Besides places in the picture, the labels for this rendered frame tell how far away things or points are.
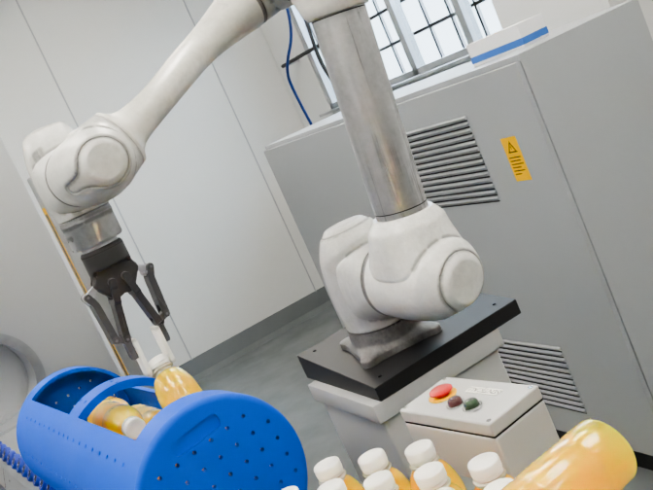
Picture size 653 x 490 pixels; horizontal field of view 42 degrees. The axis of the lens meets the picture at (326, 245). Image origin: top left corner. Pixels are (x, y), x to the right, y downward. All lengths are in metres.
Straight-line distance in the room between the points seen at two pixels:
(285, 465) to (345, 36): 0.72
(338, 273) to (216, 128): 5.09
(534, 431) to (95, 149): 0.72
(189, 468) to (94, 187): 0.43
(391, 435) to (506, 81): 1.28
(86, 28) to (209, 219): 1.66
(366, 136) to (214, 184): 5.19
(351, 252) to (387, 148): 0.26
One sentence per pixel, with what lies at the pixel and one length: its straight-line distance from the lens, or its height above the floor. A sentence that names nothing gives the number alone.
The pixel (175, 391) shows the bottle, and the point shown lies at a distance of 1.46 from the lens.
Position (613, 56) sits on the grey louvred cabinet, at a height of 1.31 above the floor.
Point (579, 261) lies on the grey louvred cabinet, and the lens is 2.71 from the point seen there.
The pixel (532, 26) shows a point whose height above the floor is 1.49.
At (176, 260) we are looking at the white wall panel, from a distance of 6.57.
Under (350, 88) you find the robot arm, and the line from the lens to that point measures 1.51.
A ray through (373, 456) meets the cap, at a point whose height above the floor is 1.11.
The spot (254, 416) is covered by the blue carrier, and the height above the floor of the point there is 1.16.
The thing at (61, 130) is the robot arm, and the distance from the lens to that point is 1.44.
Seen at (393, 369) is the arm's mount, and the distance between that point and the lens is 1.67.
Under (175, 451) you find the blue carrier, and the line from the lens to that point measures 1.30.
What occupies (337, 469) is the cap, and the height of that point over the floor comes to 1.10.
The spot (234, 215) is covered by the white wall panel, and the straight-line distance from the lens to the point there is 6.70.
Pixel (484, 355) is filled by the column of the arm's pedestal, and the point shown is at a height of 0.97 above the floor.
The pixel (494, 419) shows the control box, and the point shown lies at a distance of 1.15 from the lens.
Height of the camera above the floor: 1.57
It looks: 9 degrees down
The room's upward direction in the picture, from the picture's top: 24 degrees counter-clockwise
